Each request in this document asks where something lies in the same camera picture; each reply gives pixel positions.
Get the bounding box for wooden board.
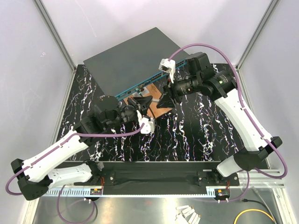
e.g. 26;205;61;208
123;84;172;119

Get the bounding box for dark teal network switch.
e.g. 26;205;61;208
84;28;180;97

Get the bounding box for yellow fiber cable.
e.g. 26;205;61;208
234;209;276;224

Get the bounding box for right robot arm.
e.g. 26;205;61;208
157;52;283;185

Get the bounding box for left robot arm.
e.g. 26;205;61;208
11;96;155;201

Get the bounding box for black cable with plug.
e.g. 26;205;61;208
242;198;285;224

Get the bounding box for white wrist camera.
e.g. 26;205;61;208
137;111;155;134
158;58;176;83

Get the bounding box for grey ethernet cable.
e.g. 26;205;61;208
252;188;285;224

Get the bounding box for white slotted cable duct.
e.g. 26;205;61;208
44;187;103;197

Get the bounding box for black braided fiber cable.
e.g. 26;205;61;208
103;108;162;162

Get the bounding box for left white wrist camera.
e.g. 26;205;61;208
137;111;155;134

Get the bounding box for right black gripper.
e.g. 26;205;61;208
156;73;201;109

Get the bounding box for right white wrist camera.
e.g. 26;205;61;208
158;58;176;83

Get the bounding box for pile of white modules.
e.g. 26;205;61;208
175;205;201;224

